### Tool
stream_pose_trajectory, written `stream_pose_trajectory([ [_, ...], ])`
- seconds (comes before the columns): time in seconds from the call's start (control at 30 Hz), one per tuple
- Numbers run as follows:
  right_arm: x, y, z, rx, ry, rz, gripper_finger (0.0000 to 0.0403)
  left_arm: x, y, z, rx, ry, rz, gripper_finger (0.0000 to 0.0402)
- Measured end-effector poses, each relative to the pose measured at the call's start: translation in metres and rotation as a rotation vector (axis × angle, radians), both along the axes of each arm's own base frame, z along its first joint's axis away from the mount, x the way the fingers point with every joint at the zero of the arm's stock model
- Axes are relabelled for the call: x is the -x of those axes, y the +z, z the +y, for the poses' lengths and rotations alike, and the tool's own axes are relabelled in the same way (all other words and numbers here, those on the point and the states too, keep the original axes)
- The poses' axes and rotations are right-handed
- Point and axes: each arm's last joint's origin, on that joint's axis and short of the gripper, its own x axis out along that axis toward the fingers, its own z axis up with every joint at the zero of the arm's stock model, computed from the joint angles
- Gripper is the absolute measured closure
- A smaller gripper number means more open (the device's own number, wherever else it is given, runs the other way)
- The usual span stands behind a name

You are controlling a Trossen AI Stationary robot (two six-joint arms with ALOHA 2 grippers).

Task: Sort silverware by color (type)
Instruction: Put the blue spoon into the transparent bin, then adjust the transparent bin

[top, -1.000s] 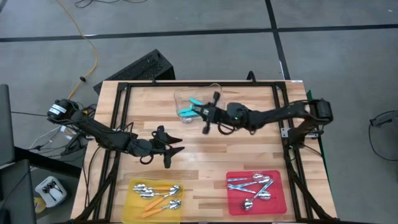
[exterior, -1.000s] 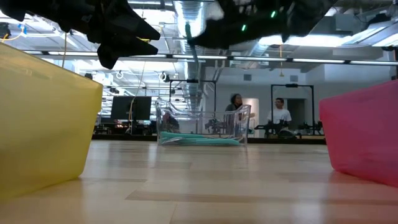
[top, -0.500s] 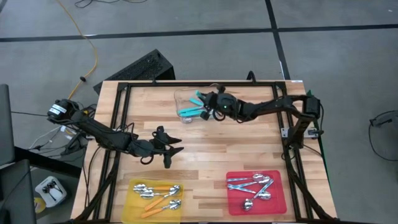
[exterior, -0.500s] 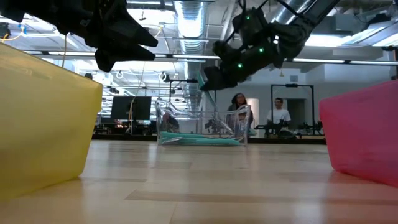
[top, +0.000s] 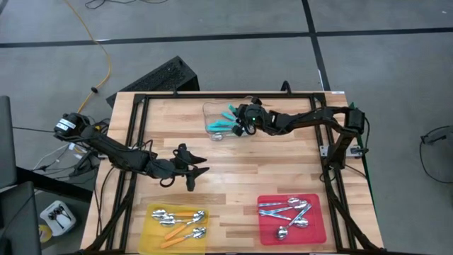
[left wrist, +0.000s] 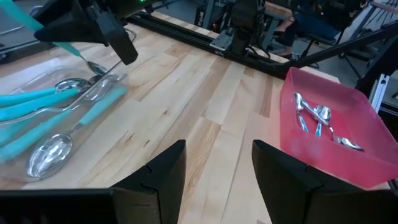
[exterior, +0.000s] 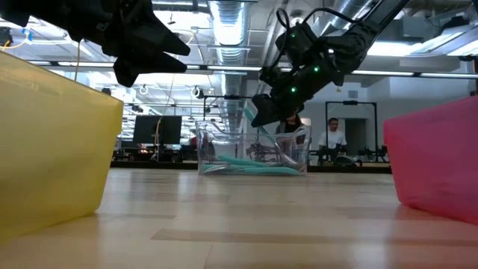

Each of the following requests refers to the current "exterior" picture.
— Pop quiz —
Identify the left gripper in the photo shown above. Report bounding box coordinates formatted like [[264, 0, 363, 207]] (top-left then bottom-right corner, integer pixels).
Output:
[[0, 0, 191, 88]]

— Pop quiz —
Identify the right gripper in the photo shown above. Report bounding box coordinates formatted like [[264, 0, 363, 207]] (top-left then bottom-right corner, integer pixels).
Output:
[[250, 52, 347, 129]]

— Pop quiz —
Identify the person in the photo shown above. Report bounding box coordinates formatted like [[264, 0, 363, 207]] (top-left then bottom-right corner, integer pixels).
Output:
[[276, 113, 306, 145], [317, 117, 348, 151]]

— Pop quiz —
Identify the long ceiling light strip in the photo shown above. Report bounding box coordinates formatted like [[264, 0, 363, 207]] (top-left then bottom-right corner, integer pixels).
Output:
[[28, 60, 478, 79]]

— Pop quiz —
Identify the clear plastic bin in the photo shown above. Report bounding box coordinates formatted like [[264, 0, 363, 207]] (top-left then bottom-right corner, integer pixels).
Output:
[[195, 120, 312, 176]]

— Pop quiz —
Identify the black monitor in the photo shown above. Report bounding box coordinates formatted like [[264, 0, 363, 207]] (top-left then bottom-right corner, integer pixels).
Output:
[[132, 114, 183, 146]]

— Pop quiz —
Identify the yellow plastic bin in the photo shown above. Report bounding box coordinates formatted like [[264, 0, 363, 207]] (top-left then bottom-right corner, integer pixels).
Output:
[[0, 50, 124, 240]]

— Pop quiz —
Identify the ceiling light panel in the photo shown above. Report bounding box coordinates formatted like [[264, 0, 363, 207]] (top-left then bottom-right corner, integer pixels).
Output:
[[365, 39, 423, 57]]

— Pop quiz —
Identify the red plastic bin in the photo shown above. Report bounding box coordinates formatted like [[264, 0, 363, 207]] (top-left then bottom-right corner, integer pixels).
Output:
[[382, 95, 478, 226]]

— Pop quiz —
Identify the yellow power cable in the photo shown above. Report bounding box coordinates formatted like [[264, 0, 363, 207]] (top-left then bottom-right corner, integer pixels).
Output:
[[73, 40, 176, 158]]

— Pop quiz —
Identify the black frame stand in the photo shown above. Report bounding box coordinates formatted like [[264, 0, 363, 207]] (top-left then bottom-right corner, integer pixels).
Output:
[[324, 100, 378, 164]]

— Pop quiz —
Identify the silver ventilation duct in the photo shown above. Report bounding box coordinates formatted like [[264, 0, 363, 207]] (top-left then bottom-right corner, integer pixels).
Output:
[[207, 0, 249, 68], [320, 0, 374, 31]]

